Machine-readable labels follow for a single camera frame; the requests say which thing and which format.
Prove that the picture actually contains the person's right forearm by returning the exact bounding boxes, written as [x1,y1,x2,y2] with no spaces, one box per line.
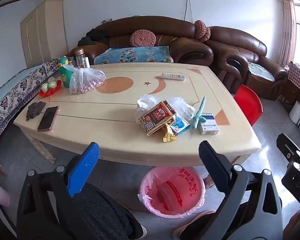
[282,209,300,240]

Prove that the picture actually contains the beige curtain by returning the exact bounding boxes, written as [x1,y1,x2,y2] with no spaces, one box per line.
[278,0,297,68]

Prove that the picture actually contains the red fruit tray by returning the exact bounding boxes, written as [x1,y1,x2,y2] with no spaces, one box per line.
[38,79,62,97]

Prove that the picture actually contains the blue floral blanket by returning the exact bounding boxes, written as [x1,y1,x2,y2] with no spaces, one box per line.
[93,46,174,65]

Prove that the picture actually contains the green cartoon bottle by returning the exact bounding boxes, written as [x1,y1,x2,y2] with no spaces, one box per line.
[58,57,73,89]

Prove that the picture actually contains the brown leather sofa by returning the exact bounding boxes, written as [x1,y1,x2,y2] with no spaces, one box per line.
[69,17,214,68]

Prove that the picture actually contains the glass bottle with brown lid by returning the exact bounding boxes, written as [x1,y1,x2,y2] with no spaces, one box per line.
[74,48,87,69]

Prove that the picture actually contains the black smartphone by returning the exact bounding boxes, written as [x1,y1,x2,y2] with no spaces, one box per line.
[37,106,59,132]

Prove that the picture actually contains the patterned bedspread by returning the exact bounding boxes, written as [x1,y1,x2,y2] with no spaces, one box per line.
[0,59,63,153]

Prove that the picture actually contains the white remote control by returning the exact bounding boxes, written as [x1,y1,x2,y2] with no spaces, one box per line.
[154,73,186,81]

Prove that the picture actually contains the red and gold carton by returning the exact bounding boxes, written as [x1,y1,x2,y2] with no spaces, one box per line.
[138,100,178,136]

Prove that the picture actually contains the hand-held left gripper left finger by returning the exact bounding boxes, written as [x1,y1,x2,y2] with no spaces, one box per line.
[16,142,100,240]

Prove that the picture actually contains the pink lined waste bin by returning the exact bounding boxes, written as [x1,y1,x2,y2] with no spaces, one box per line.
[138,166,206,218]

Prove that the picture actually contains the white round appliance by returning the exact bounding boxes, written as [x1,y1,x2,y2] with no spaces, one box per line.
[289,101,300,124]

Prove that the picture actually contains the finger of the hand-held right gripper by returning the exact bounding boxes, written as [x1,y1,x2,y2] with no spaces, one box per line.
[277,133,300,162]

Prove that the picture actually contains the brown leather armchair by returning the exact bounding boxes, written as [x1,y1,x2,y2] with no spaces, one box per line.
[207,26,288,101]

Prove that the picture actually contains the gold foil wrapper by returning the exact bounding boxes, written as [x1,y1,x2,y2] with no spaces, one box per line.
[161,122,178,143]

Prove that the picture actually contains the white and blue medicine box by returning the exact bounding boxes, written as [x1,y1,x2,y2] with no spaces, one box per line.
[200,112,219,135]

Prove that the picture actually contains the teal seat cover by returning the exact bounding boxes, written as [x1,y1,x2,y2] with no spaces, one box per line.
[247,62,276,82]

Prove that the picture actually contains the cream wardrobe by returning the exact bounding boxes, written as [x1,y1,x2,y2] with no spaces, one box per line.
[20,0,67,68]

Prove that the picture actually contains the dark clothes pile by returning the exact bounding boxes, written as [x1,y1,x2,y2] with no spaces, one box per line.
[77,28,108,47]

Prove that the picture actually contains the plump pink knitted cushion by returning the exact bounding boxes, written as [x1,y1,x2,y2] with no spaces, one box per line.
[194,20,211,40]

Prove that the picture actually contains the pale pink cloth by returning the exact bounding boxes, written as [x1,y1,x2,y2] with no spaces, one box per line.
[0,175,11,208]

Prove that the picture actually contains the red plastic chair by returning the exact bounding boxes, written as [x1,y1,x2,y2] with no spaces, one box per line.
[233,85,263,127]

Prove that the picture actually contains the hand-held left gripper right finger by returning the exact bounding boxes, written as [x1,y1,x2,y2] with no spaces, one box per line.
[199,141,283,240]

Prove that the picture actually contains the small blue and white box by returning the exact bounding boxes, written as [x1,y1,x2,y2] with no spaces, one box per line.
[170,116,191,135]

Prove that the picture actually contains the white plastic bag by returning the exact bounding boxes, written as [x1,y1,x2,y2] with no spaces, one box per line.
[134,94,196,126]

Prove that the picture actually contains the clear bag of peanuts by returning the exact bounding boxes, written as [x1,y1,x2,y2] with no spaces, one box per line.
[69,65,107,95]

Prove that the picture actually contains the flat round pink cushion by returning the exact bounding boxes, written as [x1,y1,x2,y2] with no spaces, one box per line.
[130,29,157,47]

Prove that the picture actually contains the cream wooden table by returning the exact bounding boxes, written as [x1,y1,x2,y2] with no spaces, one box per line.
[13,62,262,168]

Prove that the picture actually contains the grey-green cross-shaped toy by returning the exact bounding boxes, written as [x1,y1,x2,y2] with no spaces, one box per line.
[189,96,206,131]

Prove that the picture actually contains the brown wooden cabinet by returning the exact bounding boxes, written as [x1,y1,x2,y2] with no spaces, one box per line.
[281,79,300,124]

